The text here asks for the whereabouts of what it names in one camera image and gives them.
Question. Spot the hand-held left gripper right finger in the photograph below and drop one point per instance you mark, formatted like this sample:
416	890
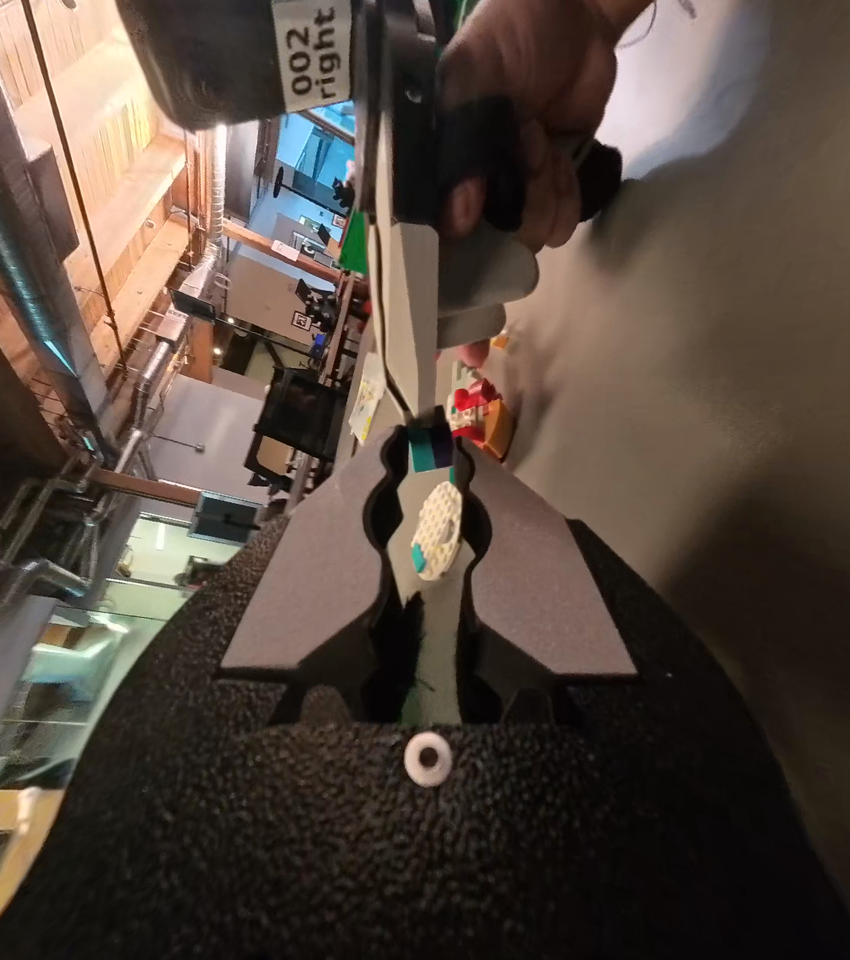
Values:
552	600

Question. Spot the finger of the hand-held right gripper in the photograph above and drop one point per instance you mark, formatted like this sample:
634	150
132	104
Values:
413	315
377	300

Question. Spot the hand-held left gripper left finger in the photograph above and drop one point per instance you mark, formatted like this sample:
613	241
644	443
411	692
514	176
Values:
305	600

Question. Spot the small multicoloured brick piece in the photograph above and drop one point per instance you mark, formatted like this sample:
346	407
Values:
500	341

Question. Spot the white round studded plate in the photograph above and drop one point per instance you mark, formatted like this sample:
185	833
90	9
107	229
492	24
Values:
436	525

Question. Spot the teal purple brick block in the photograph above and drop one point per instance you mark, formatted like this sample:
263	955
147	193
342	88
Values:
425	454

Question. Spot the person's right hand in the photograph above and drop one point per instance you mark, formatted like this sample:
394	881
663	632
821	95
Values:
537	67

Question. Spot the large instruction leaflet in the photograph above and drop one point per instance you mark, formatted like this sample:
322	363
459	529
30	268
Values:
368	397

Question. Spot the colourful brick assembly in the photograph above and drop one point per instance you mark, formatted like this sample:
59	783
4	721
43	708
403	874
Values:
485	427

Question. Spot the black mesh office chair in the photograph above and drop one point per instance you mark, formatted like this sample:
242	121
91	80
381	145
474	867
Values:
297	420

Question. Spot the black camera rig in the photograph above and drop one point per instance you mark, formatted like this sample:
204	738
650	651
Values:
316	307

